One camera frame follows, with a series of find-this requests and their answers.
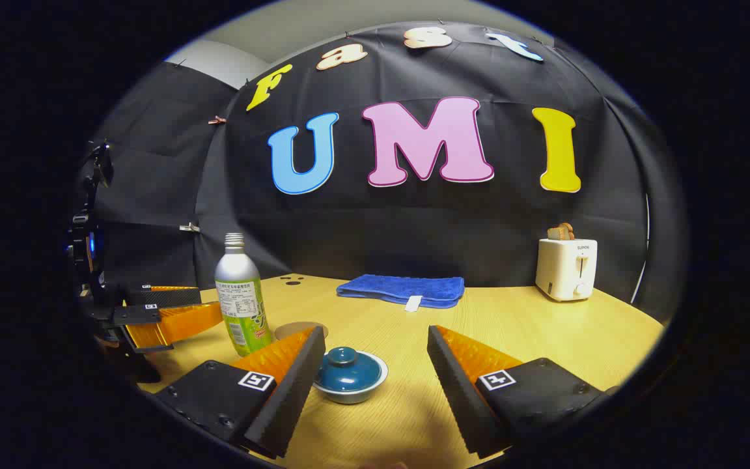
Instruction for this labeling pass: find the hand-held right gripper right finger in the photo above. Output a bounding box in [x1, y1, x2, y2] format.
[426, 324, 618, 460]

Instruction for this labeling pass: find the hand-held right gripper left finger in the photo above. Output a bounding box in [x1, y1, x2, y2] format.
[154, 326, 327, 460]

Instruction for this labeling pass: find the white teacup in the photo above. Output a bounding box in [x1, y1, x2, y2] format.
[312, 352, 389, 405]

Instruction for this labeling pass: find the silver water bottle green label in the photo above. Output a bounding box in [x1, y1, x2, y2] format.
[214, 233, 273, 357]

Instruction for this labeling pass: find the round brown coaster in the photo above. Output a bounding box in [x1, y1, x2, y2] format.
[274, 321, 329, 341]

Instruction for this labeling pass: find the blue folded towel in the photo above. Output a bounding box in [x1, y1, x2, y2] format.
[336, 274, 465, 310]

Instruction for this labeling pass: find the white toaster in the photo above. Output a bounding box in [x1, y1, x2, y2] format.
[535, 238, 598, 302]

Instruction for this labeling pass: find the black backdrop cloth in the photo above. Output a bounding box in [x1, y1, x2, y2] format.
[82, 23, 683, 326]

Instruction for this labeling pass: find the thin white cable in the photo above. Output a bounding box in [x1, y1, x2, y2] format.
[629, 192, 651, 306]

